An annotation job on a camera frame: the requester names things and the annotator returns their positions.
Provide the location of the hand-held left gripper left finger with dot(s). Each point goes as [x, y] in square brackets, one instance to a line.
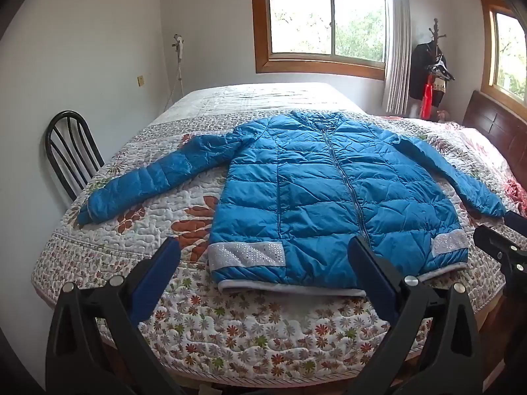
[158, 273]

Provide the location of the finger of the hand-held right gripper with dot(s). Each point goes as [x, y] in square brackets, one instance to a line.
[494, 242]
[518, 222]

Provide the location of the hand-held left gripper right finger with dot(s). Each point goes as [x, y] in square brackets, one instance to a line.
[372, 282]

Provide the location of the blue puffer jacket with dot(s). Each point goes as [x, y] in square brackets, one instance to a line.
[313, 197]

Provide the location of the floral quilted bedspread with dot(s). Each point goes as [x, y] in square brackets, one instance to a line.
[230, 333]

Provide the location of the dark wooden headboard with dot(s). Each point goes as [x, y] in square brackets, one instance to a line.
[494, 127]

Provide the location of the red hanging cloth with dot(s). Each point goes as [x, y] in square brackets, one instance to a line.
[427, 101]

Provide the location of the black metal chair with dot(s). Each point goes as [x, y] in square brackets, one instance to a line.
[68, 148]

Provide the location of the small wooden framed window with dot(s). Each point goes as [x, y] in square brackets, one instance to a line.
[508, 49]

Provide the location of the black hanging garment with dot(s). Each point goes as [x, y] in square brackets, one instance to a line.
[420, 70]

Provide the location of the wooden coat rack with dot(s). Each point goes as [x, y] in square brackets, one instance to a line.
[434, 33]

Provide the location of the white striped curtain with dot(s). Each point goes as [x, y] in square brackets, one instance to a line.
[397, 49]

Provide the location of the large wooden framed window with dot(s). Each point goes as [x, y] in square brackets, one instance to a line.
[327, 20]

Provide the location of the yellowed wall switch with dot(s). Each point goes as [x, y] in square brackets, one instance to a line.
[141, 81]

